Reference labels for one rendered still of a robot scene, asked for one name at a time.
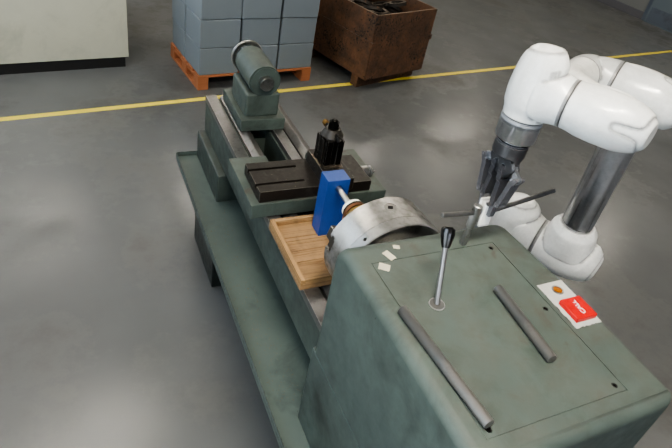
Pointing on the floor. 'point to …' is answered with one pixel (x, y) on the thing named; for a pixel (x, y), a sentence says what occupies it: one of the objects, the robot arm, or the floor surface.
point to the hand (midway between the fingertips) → (484, 211)
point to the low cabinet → (61, 8)
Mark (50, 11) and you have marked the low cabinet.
